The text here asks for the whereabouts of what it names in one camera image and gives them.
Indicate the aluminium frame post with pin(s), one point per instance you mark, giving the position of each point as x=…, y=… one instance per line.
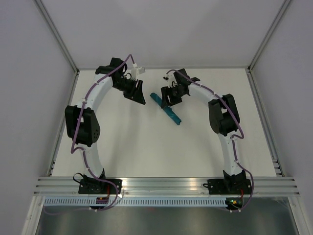
x=269, y=33
x=55, y=33

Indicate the teal cloth napkin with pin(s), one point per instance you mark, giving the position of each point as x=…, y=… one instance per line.
x=169, y=112

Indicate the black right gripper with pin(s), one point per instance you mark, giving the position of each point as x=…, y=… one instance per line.
x=166, y=91

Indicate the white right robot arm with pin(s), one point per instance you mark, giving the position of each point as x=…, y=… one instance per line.
x=222, y=110

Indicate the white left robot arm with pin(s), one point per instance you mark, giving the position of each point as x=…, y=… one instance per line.
x=81, y=121

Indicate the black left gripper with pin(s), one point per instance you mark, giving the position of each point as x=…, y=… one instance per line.
x=136, y=94

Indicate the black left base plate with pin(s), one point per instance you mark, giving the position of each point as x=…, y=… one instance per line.
x=89, y=185

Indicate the white slotted cable duct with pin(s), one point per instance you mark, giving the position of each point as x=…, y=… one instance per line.
x=138, y=201

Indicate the aluminium frame left post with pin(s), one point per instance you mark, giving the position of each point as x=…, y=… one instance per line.
x=55, y=33

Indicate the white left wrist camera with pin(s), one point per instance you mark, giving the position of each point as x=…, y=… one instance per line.
x=136, y=71

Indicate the aluminium front rail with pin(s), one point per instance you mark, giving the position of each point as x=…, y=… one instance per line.
x=170, y=186

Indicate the aluminium frame right post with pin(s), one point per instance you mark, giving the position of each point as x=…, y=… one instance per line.
x=269, y=33

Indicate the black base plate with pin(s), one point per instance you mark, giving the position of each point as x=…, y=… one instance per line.
x=89, y=185
x=234, y=184

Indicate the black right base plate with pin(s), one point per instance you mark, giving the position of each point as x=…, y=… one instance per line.
x=234, y=184

